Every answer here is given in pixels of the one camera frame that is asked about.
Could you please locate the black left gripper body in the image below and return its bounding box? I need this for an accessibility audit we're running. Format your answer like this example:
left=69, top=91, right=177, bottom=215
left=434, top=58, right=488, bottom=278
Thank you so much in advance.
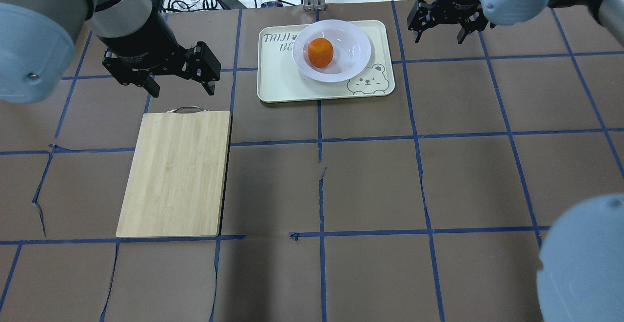
left=102, top=41, right=221, bottom=85

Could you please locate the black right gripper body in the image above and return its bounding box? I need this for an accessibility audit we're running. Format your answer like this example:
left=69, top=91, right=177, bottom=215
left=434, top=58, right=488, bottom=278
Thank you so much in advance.
left=407, top=0, right=488, bottom=33

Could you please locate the white ribbed plate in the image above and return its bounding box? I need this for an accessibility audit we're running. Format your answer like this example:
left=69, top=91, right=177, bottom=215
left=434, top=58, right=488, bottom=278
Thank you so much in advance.
left=292, top=19, right=372, bottom=83

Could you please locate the orange fruit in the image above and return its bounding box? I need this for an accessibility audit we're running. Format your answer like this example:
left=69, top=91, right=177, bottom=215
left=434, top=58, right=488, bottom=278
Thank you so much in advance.
left=306, top=38, right=334, bottom=68

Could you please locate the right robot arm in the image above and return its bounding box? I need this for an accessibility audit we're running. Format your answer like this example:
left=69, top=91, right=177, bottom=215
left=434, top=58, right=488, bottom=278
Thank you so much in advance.
left=407, top=0, right=624, bottom=322

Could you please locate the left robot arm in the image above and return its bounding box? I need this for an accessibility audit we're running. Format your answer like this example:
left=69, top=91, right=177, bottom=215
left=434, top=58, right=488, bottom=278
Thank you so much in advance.
left=0, top=0, right=221, bottom=104

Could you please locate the cream bear tray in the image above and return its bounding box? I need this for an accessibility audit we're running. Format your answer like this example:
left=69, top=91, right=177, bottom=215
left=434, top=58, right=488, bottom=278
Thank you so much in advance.
left=257, top=19, right=396, bottom=104

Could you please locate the bamboo cutting board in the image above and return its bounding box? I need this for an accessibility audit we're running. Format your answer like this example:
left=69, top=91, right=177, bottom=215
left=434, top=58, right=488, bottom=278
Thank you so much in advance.
left=116, top=111, right=232, bottom=239

